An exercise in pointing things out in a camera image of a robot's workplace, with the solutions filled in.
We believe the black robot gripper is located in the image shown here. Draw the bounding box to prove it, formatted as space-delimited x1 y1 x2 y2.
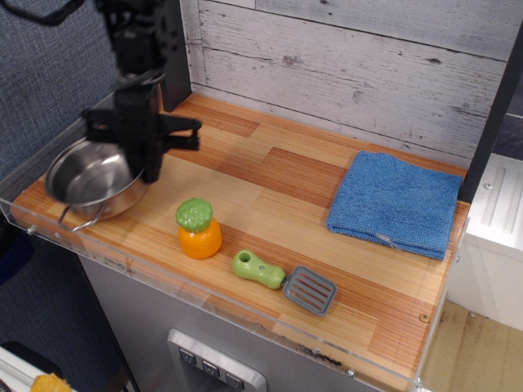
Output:
83 84 202 183

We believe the stainless steel pot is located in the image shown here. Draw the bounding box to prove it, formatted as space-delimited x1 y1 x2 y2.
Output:
45 139 149 232

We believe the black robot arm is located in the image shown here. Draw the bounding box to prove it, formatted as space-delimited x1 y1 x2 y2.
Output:
1 1 200 183

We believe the folded blue towel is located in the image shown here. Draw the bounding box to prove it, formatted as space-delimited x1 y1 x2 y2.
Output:
326 151 462 261

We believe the orange green toy pineapple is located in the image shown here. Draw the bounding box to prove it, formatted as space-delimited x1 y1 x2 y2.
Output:
176 198 223 260

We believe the clear acrylic edge guard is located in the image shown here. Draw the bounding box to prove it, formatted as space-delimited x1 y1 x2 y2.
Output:
0 59 471 392

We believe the silver toy kitchen cabinet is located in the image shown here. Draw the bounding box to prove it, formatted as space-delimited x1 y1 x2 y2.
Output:
81 256 413 391

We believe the green grey toy spatula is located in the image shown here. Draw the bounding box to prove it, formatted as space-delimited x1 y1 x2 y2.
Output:
232 250 337 317

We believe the silver button control panel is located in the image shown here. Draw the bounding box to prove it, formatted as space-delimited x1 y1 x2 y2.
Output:
167 328 267 391

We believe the yellow black object corner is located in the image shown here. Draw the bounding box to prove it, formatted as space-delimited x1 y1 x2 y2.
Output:
0 373 74 392

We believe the white grooved side unit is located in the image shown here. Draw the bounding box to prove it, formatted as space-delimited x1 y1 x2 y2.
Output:
447 154 522 330

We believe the black left vertical post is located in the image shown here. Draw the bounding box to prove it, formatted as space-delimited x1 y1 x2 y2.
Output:
161 1 192 112

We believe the black vertical post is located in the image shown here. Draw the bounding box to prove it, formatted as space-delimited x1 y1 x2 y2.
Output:
161 1 192 112
458 25 522 203

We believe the black right vertical post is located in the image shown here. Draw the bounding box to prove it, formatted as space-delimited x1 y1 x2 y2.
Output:
458 25 522 203

